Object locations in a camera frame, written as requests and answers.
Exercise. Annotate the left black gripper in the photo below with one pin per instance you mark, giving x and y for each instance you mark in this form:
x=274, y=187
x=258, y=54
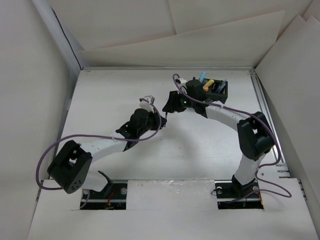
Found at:
x=155, y=118

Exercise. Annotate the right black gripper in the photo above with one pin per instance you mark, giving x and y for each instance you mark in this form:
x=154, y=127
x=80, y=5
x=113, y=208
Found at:
x=172, y=104

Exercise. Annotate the black slotted organizer container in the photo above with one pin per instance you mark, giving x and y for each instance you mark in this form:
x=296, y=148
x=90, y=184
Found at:
x=215, y=90

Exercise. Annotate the blue cap highlighter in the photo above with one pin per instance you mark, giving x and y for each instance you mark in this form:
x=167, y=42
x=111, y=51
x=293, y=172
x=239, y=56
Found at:
x=202, y=77

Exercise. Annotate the yellow cap highlighter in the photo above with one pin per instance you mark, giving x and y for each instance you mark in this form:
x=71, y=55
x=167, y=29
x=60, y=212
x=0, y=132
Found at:
x=208, y=83

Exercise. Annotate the purple gel pen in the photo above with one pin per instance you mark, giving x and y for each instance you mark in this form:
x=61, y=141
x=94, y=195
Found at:
x=166, y=119

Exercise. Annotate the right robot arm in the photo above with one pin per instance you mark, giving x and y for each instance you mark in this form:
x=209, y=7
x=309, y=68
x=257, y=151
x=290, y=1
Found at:
x=254, y=135

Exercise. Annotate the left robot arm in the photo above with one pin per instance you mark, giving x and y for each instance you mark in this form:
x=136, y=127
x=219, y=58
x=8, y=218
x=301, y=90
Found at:
x=71, y=166

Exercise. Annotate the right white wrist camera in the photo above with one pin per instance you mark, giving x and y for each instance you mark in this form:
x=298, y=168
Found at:
x=181, y=81

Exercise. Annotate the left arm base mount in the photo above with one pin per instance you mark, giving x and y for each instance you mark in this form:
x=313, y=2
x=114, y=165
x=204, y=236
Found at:
x=103, y=193

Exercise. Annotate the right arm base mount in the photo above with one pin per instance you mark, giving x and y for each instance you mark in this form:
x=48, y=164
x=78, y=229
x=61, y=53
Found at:
x=230, y=196

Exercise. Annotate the aluminium rail right side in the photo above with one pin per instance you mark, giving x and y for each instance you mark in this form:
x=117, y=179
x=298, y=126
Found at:
x=280, y=166

